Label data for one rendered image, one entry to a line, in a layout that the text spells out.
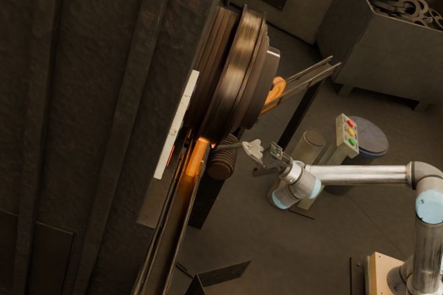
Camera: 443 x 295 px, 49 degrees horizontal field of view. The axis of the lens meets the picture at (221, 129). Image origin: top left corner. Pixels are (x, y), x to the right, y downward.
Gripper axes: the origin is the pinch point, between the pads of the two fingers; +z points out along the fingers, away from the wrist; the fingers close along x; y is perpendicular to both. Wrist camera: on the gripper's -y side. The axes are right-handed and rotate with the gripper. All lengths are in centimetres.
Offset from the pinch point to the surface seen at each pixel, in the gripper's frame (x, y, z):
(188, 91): 44, 38, 41
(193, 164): 21.5, -3.2, 17.0
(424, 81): -198, 2, -150
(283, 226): -34, -57, -68
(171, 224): 39.8, -15.5, 13.5
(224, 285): 54, -12, -10
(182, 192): 25.4, -14.2, 13.2
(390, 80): -191, -12, -126
